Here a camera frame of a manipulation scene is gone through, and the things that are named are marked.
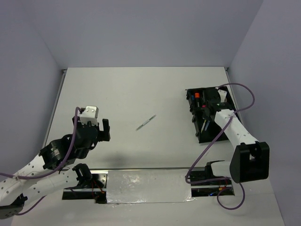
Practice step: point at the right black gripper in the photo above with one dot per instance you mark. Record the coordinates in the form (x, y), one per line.
(205, 116)

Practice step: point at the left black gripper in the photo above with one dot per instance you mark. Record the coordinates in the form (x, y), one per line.
(106, 135)

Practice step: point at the orange capped black highlighter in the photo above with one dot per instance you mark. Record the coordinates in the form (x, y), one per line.
(197, 99)

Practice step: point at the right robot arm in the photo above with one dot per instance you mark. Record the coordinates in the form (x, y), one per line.
(250, 160)

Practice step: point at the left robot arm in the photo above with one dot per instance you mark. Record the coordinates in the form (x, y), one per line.
(54, 168)

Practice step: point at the black compartment organizer tray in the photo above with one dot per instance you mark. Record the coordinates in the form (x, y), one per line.
(197, 119)

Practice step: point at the silver foil sheet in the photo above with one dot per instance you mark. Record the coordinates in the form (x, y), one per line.
(147, 186)

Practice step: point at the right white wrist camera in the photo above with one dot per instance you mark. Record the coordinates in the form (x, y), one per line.
(223, 95)

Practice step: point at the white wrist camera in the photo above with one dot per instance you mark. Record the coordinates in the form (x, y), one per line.
(223, 95)
(89, 114)

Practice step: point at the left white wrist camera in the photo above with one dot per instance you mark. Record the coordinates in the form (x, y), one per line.
(89, 114)

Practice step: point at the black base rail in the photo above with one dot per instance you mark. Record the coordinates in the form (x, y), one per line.
(96, 190)

